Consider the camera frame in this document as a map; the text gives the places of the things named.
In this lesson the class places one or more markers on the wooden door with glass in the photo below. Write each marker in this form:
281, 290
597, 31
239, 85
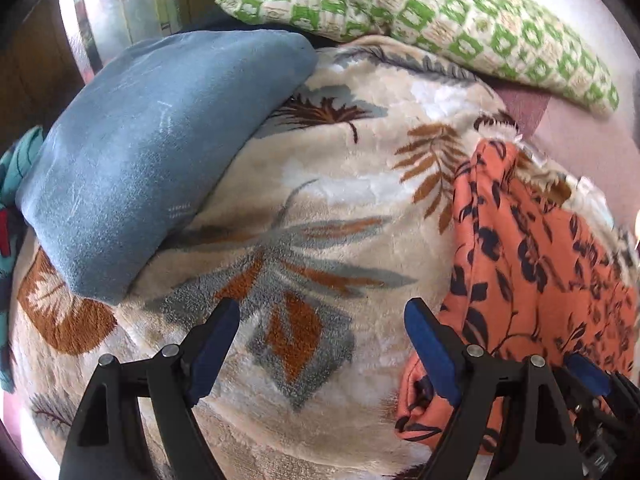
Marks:
35, 70

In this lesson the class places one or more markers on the orange floral shirt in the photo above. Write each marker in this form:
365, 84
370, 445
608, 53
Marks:
525, 270

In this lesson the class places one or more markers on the teal patterned cloth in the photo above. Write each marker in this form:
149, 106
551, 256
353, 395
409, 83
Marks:
15, 160

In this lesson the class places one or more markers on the green checked pillow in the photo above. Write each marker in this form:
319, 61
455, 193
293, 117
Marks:
425, 10

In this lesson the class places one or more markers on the blue folded cloth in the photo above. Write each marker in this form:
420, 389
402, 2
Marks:
150, 150

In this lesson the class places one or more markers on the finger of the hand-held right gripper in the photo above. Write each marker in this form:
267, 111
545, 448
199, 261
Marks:
590, 374

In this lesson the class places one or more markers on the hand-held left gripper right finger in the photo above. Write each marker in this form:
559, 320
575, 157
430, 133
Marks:
435, 355

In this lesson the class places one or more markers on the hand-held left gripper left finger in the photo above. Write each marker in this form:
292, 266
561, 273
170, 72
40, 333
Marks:
215, 350

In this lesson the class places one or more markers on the leaf print fleece blanket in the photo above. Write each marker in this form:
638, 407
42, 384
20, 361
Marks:
325, 200

